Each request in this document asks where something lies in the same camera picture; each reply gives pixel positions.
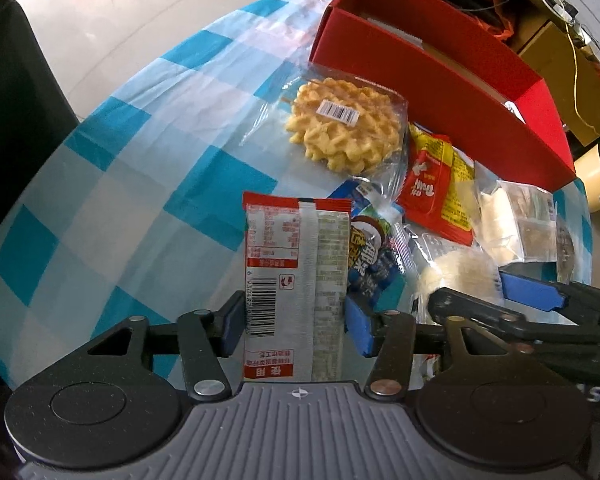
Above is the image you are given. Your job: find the blue checkered tablecloth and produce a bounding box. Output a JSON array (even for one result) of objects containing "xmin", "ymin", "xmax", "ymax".
[{"xmin": 0, "ymin": 0, "xmax": 594, "ymax": 392}]

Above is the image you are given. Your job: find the clear milk cake packet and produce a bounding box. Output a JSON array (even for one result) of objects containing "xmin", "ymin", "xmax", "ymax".
[{"xmin": 472, "ymin": 160, "xmax": 561, "ymax": 267}]

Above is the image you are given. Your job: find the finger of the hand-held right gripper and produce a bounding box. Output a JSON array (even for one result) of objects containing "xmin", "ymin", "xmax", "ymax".
[
  {"xmin": 426, "ymin": 286, "xmax": 531, "ymax": 335},
  {"xmin": 499, "ymin": 269, "xmax": 600, "ymax": 332}
]

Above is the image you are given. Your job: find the round white bun packet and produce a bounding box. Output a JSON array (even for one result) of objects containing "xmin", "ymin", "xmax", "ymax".
[{"xmin": 405, "ymin": 232, "xmax": 506, "ymax": 322}]

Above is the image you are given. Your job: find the black furniture piece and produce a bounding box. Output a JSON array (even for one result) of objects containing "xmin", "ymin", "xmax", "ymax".
[{"xmin": 0, "ymin": 0, "xmax": 81, "ymax": 273}]

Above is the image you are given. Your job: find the red cardboard box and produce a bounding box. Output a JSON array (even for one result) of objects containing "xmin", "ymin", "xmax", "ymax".
[{"xmin": 307, "ymin": 0, "xmax": 579, "ymax": 192}]

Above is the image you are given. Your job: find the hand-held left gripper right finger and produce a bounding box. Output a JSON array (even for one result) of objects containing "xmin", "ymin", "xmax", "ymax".
[{"xmin": 345, "ymin": 294, "xmax": 531, "ymax": 404}]

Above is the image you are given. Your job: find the blue snack packet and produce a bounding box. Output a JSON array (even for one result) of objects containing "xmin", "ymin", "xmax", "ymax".
[{"xmin": 327, "ymin": 179, "xmax": 407, "ymax": 307}]

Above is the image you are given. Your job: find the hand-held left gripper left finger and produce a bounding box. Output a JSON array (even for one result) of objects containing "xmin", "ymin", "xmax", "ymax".
[{"xmin": 87, "ymin": 290, "xmax": 246, "ymax": 404}]

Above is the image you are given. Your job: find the red yellow snack packet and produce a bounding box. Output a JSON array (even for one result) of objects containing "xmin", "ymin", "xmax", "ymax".
[{"xmin": 396, "ymin": 122, "xmax": 479, "ymax": 247}]

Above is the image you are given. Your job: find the yellow cable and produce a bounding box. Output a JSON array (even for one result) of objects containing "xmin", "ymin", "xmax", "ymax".
[{"xmin": 566, "ymin": 10, "xmax": 600, "ymax": 136}]

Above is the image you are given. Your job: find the orange plastic bag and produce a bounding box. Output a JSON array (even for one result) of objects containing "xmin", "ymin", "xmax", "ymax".
[{"xmin": 410, "ymin": 0, "xmax": 520, "ymax": 44}]

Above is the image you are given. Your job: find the cream round object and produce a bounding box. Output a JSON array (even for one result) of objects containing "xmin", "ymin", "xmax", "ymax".
[{"xmin": 572, "ymin": 129, "xmax": 600, "ymax": 212}]

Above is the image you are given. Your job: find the waffle packet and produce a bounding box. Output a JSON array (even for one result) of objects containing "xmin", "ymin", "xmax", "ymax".
[{"xmin": 240, "ymin": 72, "xmax": 411, "ymax": 192}]

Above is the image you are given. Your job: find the red silver snack packet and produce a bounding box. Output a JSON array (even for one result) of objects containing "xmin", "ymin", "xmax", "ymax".
[{"xmin": 242, "ymin": 191, "xmax": 354, "ymax": 384}]

